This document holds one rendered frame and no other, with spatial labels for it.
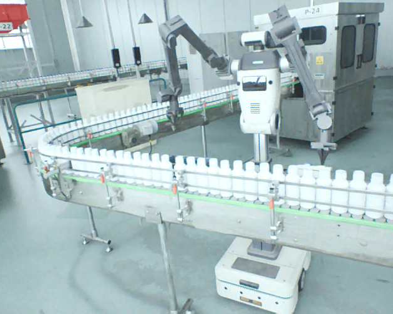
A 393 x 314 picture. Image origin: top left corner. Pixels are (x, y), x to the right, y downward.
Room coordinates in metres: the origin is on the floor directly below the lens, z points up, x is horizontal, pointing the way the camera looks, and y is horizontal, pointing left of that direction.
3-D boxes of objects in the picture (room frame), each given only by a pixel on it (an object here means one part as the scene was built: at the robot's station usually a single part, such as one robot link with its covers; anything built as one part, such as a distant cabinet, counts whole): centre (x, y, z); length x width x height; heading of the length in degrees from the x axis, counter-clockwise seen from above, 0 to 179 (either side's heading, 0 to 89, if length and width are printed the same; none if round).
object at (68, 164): (1.82, 0.82, 0.96); 0.23 x 0.10 x 0.27; 150
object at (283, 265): (1.94, -0.41, 0.24); 0.68 x 0.53 x 0.41; 150
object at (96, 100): (5.74, 1.30, 0.59); 1.10 x 0.62 x 1.18; 132
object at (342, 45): (5.42, -2.12, 1.00); 1.60 x 1.30 x 2.00; 132
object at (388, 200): (1.04, -0.69, 1.08); 0.06 x 0.06 x 0.17
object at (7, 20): (7.37, 3.67, 1.40); 0.92 x 0.72 x 2.80; 132
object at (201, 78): (7.82, -0.46, 0.96); 0.82 x 0.50 x 1.91; 132
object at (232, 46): (8.42, -1.13, 0.96); 0.82 x 0.50 x 1.91; 132
